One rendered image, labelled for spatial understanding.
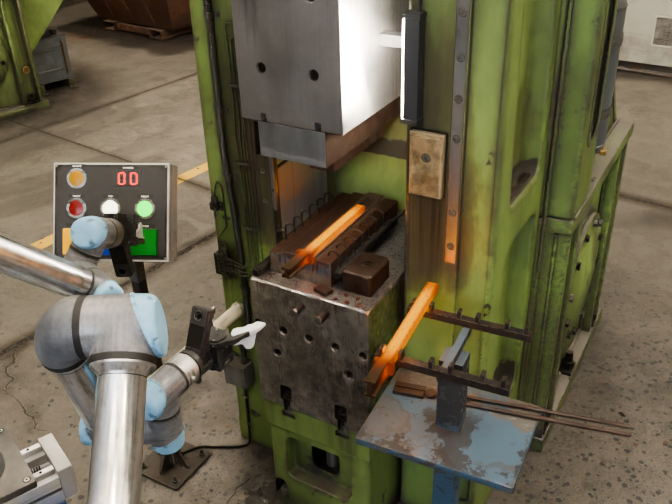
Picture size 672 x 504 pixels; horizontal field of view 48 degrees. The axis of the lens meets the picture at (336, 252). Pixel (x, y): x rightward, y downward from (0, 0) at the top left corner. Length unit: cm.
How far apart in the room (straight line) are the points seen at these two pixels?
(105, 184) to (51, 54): 498
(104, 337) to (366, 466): 119
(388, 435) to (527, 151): 90
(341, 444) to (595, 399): 124
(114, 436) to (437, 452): 85
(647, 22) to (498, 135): 530
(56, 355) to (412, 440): 90
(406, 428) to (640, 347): 177
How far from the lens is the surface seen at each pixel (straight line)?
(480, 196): 189
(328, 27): 176
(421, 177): 190
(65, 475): 188
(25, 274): 164
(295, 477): 257
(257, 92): 192
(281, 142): 193
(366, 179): 243
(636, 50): 712
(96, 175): 224
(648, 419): 316
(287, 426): 240
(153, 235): 216
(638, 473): 294
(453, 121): 184
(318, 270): 204
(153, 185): 218
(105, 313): 136
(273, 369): 227
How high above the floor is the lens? 203
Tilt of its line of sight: 30 degrees down
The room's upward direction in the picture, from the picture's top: 2 degrees counter-clockwise
